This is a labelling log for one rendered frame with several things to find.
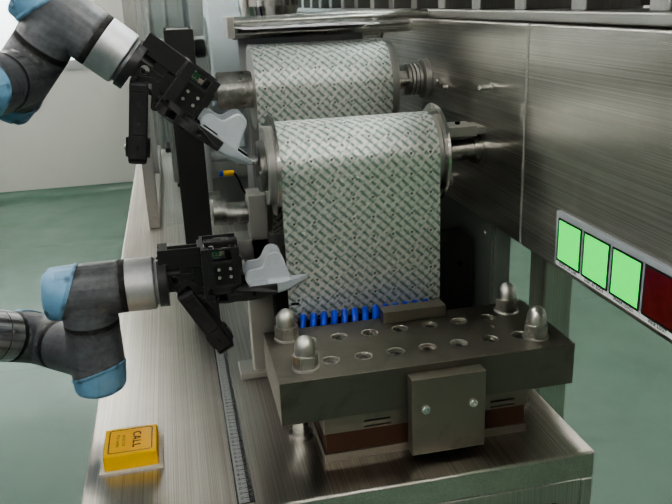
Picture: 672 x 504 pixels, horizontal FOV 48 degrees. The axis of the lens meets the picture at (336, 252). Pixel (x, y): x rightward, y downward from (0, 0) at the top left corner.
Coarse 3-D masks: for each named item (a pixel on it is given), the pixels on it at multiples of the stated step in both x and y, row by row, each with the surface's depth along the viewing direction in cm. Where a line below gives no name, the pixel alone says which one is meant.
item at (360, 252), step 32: (288, 224) 108; (320, 224) 109; (352, 224) 110; (384, 224) 111; (416, 224) 112; (288, 256) 109; (320, 256) 110; (352, 256) 111; (384, 256) 112; (416, 256) 114; (320, 288) 112; (352, 288) 113; (384, 288) 114; (416, 288) 115
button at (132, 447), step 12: (108, 432) 104; (120, 432) 104; (132, 432) 104; (144, 432) 104; (156, 432) 104; (108, 444) 101; (120, 444) 101; (132, 444) 101; (144, 444) 101; (156, 444) 101; (108, 456) 98; (120, 456) 99; (132, 456) 99; (144, 456) 99; (156, 456) 100; (108, 468) 99; (120, 468) 99
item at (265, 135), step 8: (264, 128) 108; (440, 128) 111; (264, 136) 107; (440, 136) 110; (264, 144) 108; (272, 144) 106; (440, 144) 110; (272, 152) 105; (440, 152) 110; (272, 160) 105; (440, 160) 110; (272, 168) 105; (440, 168) 111; (272, 176) 106; (440, 176) 112; (272, 184) 106; (264, 192) 114; (272, 192) 107; (272, 200) 109
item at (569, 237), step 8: (560, 224) 93; (568, 224) 91; (560, 232) 93; (568, 232) 91; (576, 232) 89; (560, 240) 93; (568, 240) 91; (576, 240) 89; (560, 248) 93; (568, 248) 91; (576, 248) 90; (560, 256) 94; (568, 256) 92; (576, 256) 90; (568, 264) 92; (576, 264) 90
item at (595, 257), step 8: (584, 240) 88; (592, 240) 86; (584, 248) 88; (592, 248) 86; (600, 248) 84; (608, 248) 83; (584, 256) 88; (592, 256) 86; (600, 256) 84; (584, 264) 88; (592, 264) 86; (600, 264) 85; (584, 272) 88; (592, 272) 87; (600, 272) 85; (592, 280) 87; (600, 280) 85
